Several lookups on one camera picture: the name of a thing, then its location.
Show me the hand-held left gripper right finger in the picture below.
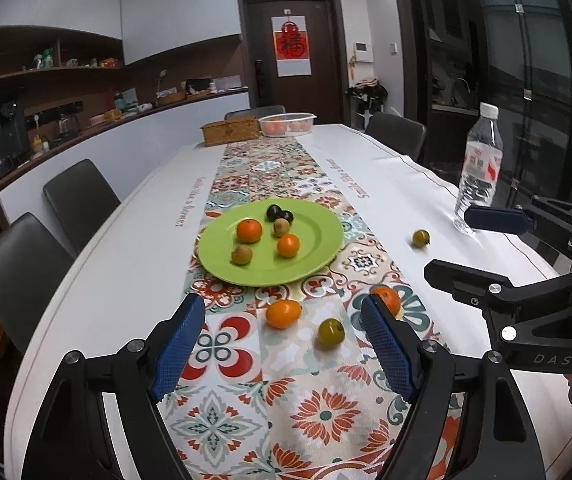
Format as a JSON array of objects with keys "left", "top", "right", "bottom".
[{"left": 360, "top": 294, "right": 541, "bottom": 480}]

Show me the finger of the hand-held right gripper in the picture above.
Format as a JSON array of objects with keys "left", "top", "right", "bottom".
[
  {"left": 464, "top": 195, "right": 572, "bottom": 238},
  {"left": 423, "top": 258, "right": 572, "bottom": 313}
]

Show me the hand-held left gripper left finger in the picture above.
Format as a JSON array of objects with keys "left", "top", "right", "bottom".
[{"left": 28, "top": 292, "right": 207, "bottom": 480}]

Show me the green plate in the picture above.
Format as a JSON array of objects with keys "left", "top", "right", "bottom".
[{"left": 198, "top": 199, "right": 345, "bottom": 288}]

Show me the orange tangerine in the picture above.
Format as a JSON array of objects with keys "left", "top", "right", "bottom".
[
  {"left": 236, "top": 218, "right": 263, "bottom": 244},
  {"left": 277, "top": 233, "right": 301, "bottom": 259},
  {"left": 371, "top": 286, "right": 402, "bottom": 317},
  {"left": 265, "top": 300, "right": 302, "bottom": 330}
]

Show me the clear plastic water bottle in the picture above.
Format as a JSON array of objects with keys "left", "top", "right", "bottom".
[{"left": 454, "top": 102, "right": 504, "bottom": 235}]

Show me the patterned table runner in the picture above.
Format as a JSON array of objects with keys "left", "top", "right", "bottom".
[{"left": 158, "top": 137, "right": 466, "bottom": 480}]

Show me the grey dining chair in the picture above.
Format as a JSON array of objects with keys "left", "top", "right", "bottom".
[
  {"left": 366, "top": 111, "right": 427, "bottom": 162},
  {"left": 43, "top": 159, "right": 122, "bottom": 257},
  {"left": 0, "top": 212, "right": 75, "bottom": 354},
  {"left": 225, "top": 105, "right": 287, "bottom": 121}
]

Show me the glass sliding door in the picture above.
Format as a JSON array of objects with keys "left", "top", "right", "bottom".
[{"left": 463, "top": 0, "right": 572, "bottom": 203}]

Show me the pile of clothes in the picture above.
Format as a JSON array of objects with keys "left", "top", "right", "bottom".
[{"left": 348, "top": 77, "right": 389, "bottom": 112}]

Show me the white counter cabinet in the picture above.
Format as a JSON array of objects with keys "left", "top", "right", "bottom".
[{"left": 0, "top": 89, "right": 249, "bottom": 226}]

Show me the woven wicker box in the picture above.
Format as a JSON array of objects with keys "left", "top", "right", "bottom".
[{"left": 201, "top": 116, "right": 261, "bottom": 148}]

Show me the clear plastic food container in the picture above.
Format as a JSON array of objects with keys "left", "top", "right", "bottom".
[{"left": 258, "top": 112, "right": 318, "bottom": 138}]

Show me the dark brown door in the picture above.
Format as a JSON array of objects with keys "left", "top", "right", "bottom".
[{"left": 237, "top": 0, "right": 349, "bottom": 127}]

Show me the glass kettle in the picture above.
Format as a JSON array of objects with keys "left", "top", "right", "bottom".
[{"left": 57, "top": 107, "right": 80, "bottom": 142}]

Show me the black water dispenser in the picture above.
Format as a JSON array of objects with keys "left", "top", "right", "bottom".
[{"left": 0, "top": 101, "right": 31, "bottom": 162}]

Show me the red and white wall calendar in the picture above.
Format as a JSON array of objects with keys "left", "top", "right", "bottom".
[{"left": 272, "top": 16, "right": 309, "bottom": 78}]

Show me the wooden wall shelf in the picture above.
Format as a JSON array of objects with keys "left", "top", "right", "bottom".
[{"left": 0, "top": 27, "right": 127, "bottom": 88}]

